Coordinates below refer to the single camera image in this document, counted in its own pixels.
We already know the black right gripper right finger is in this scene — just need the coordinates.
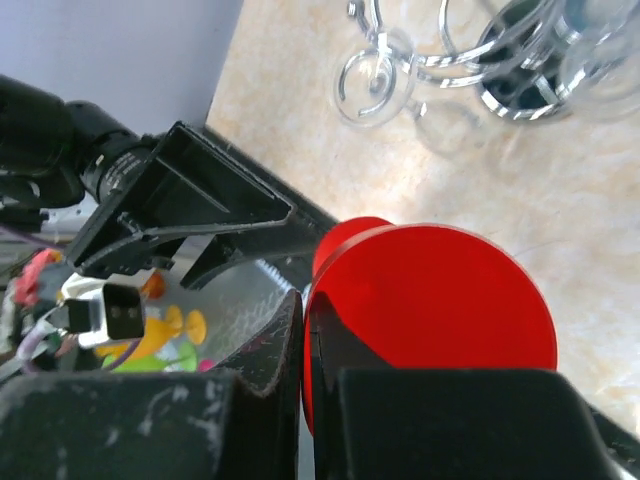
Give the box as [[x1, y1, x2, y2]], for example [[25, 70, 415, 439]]
[[308, 295, 639, 479]]

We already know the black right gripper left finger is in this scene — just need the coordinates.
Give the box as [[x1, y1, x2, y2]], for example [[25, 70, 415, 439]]
[[1, 291, 302, 479]]

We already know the clear wine glass front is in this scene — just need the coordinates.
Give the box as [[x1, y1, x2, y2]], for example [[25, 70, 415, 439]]
[[333, 28, 417, 129]]

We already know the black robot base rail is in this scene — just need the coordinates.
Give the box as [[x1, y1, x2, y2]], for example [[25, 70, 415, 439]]
[[200, 128, 338, 290]]

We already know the clear wine glass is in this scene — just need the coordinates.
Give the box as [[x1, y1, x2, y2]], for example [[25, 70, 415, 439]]
[[558, 1, 639, 122], [333, 28, 417, 129]]

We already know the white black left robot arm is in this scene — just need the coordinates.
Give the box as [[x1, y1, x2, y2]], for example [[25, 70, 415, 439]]
[[1, 77, 332, 290]]

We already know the clear wine glass right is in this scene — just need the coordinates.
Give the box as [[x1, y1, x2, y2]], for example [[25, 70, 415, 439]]
[[558, 1, 639, 122]]

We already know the red plastic wine glass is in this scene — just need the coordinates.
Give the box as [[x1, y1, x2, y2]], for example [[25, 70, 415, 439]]
[[299, 216, 559, 434]]

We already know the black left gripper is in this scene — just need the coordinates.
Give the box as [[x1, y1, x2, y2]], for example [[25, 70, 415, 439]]
[[65, 122, 320, 290]]

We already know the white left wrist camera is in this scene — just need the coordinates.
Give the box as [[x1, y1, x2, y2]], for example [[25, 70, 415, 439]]
[[61, 274, 145, 350]]

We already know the chrome wire wine glass rack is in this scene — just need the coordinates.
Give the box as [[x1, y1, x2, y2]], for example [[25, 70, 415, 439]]
[[348, 1, 568, 121]]

